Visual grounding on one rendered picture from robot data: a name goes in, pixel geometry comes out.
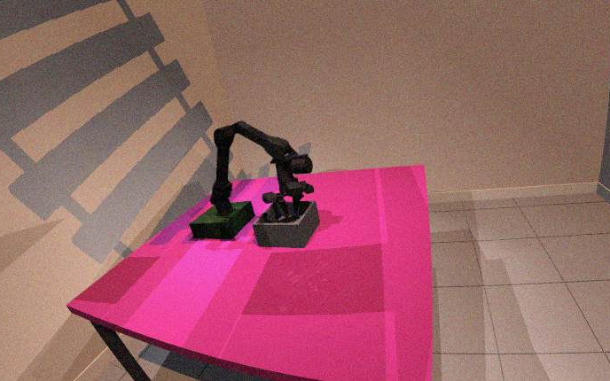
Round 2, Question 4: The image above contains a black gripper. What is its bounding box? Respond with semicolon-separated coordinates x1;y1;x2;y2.
262;174;314;217

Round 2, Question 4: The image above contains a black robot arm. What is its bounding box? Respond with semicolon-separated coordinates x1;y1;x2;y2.
210;121;313;216

